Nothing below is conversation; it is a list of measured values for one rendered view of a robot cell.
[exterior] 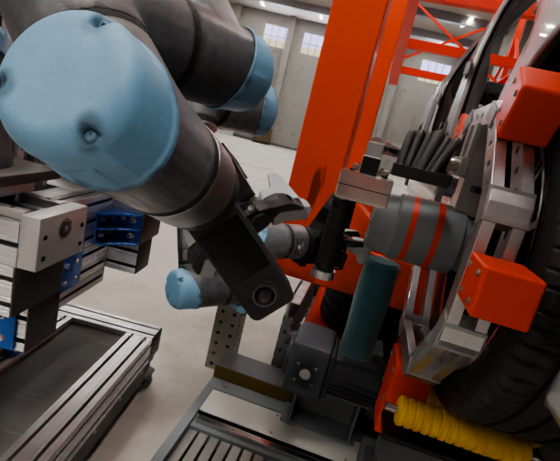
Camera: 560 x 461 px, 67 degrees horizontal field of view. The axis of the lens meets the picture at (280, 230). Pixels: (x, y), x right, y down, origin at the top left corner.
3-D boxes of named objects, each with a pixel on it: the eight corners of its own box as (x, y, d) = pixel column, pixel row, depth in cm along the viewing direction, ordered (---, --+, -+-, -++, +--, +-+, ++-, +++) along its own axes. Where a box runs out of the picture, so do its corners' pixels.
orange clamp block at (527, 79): (546, 150, 65) (580, 97, 58) (493, 138, 66) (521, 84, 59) (542, 125, 69) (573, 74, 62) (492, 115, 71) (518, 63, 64)
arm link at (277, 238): (225, 252, 87) (233, 213, 85) (269, 254, 93) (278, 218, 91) (242, 267, 81) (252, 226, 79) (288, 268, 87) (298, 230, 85)
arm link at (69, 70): (95, -43, 19) (169, 97, 17) (188, 84, 30) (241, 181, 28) (-45, 46, 20) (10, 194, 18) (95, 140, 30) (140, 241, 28)
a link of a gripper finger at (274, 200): (306, 188, 45) (249, 196, 39) (313, 199, 45) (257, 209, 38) (280, 213, 48) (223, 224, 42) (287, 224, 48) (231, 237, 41)
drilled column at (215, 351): (227, 374, 170) (249, 278, 160) (204, 366, 172) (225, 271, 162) (235, 362, 180) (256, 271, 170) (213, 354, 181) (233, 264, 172)
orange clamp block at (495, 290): (508, 309, 62) (529, 335, 53) (453, 293, 63) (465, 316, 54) (525, 264, 60) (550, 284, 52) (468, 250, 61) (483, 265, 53)
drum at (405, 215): (466, 287, 82) (491, 218, 79) (359, 256, 86) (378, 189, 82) (454, 268, 95) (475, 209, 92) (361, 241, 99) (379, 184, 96)
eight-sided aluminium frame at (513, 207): (448, 441, 67) (582, 93, 55) (406, 426, 68) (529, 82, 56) (418, 315, 119) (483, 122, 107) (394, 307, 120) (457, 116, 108)
